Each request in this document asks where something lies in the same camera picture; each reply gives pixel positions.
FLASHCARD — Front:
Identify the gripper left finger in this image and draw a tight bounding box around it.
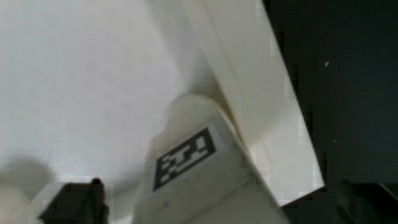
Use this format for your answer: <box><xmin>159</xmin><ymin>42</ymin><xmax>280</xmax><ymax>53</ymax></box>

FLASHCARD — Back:
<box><xmin>39</xmin><ymin>178</ymin><xmax>110</xmax><ymax>224</ymax></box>

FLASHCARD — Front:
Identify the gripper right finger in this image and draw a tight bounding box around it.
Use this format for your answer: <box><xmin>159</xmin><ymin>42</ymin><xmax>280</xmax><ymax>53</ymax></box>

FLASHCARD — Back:
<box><xmin>332</xmin><ymin>181</ymin><xmax>398</xmax><ymax>224</ymax></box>

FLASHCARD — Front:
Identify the white leg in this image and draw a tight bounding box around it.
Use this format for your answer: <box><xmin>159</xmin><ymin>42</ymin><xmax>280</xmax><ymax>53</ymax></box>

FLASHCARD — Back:
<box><xmin>133</xmin><ymin>95</ymin><xmax>289</xmax><ymax>224</ymax></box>

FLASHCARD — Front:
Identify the white square tabletop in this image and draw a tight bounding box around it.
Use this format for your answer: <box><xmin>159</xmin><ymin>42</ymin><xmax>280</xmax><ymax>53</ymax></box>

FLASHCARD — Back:
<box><xmin>0</xmin><ymin>0</ymin><xmax>323</xmax><ymax>224</ymax></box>

